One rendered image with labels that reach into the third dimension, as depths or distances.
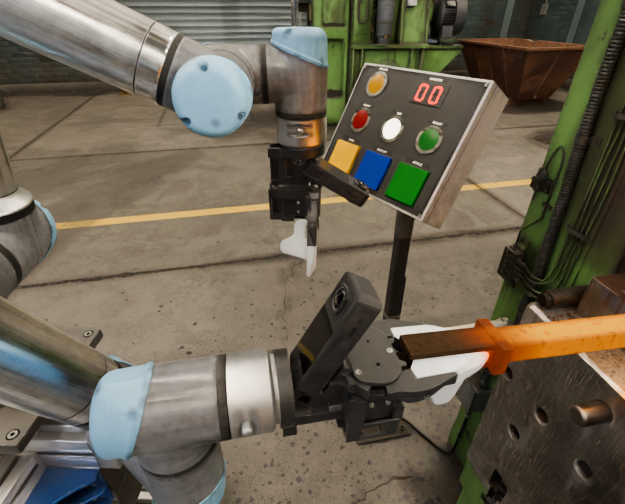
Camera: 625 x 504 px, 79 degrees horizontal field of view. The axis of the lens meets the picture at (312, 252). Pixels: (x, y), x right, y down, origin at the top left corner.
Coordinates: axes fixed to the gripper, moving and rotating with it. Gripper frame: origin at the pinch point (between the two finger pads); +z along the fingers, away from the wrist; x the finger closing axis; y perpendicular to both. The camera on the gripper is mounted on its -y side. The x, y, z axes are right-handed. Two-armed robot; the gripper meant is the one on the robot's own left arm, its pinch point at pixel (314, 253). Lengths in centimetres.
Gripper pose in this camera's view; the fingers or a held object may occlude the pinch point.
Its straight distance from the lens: 68.9
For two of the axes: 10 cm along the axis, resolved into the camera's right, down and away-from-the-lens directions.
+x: -0.5, 5.4, -8.4
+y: -10.0, -0.3, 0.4
